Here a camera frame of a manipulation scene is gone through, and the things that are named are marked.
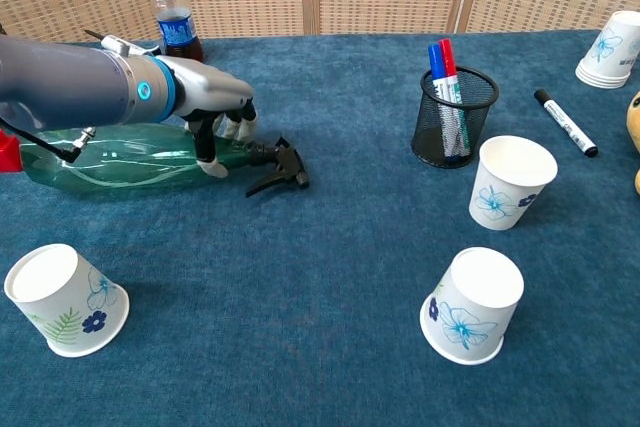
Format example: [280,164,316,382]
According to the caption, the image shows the blue cap marker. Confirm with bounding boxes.
[427,43,464,163]

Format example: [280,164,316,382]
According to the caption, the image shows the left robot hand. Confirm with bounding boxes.
[169,55,261,179]

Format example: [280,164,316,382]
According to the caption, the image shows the red cap marker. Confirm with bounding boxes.
[438,38,474,158]

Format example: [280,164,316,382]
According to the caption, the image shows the stacked floral paper cups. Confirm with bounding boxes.
[574,10,640,90]

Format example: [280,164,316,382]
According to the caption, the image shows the yellow plush toy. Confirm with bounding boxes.
[627,90,640,196]

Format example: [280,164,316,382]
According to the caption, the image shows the inverted floral paper cup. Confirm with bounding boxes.
[419,246,525,366]

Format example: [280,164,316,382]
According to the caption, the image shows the cola bottle blue cap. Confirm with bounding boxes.
[150,0,205,64]

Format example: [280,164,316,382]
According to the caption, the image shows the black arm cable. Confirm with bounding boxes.
[0,116,96,164]

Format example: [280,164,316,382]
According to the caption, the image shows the blue table cloth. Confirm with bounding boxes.
[0,29,640,427]

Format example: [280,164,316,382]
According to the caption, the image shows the black cap marker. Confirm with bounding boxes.
[533,88,599,158]

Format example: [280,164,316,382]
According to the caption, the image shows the black mesh pen holder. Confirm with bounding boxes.
[411,65,500,169]

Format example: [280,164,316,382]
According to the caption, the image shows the white paper cup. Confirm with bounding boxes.
[468,134,559,232]

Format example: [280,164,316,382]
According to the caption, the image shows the green spray bottle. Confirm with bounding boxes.
[18,121,311,204]

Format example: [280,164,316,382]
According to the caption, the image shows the inverted paper cup with fern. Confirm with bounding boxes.
[3,243,131,359]

